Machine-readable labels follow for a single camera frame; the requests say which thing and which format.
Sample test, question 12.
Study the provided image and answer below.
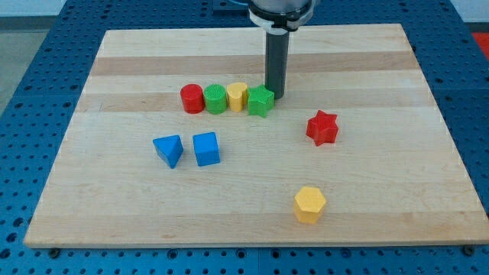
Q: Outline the blue cube block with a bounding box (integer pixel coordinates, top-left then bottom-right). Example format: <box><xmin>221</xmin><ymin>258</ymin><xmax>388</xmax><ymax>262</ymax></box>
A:
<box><xmin>193</xmin><ymin>132</ymin><xmax>220</xmax><ymax>167</ymax></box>

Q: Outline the red star block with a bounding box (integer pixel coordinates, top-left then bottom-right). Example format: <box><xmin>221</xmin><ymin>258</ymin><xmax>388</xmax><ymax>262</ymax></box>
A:
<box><xmin>306</xmin><ymin>110</ymin><xmax>338</xmax><ymax>147</ymax></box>

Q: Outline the blue triangular prism block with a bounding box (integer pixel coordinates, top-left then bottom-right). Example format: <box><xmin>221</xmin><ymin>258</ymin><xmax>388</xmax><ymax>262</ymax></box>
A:
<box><xmin>153</xmin><ymin>135</ymin><xmax>183</xmax><ymax>169</ymax></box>

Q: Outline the yellow hexagon block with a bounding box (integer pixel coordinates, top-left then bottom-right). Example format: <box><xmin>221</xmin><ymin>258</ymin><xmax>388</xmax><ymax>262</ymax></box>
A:
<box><xmin>293</xmin><ymin>186</ymin><xmax>327</xmax><ymax>224</ymax></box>

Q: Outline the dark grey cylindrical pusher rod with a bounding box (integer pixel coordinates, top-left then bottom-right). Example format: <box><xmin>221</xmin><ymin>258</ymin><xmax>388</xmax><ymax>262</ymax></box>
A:
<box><xmin>265</xmin><ymin>31</ymin><xmax>290</xmax><ymax>99</ymax></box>

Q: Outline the green star block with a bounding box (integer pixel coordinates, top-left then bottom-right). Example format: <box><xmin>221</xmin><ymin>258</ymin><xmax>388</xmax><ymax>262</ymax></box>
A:
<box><xmin>248</xmin><ymin>85</ymin><xmax>274</xmax><ymax>118</ymax></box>

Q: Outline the light wooden board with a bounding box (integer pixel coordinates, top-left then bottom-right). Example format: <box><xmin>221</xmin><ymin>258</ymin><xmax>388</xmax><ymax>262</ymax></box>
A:
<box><xmin>24</xmin><ymin>24</ymin><xmax>488</xmax><ymax>248</ymax></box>

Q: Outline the red cylinder block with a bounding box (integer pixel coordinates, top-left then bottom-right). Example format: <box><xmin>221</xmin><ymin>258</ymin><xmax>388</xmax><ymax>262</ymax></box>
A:
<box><xmin>180</xmin><ymin>84</ymin><xmax>205</xmax><ymax>114</ymax></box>

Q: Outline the green cylinder block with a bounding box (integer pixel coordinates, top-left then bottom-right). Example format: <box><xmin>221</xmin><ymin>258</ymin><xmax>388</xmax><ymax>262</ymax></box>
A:
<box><xmin>203</xmin><ymin>84</ymin><xmax>227</xmax><ymax>115</ymax></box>

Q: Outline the yellow heart block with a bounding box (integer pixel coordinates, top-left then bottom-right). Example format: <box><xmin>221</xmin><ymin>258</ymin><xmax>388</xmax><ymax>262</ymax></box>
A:
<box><xmin>226</xmin><ymin>82</ymin><xmax>248</xmax><ymax>112</ymax></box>

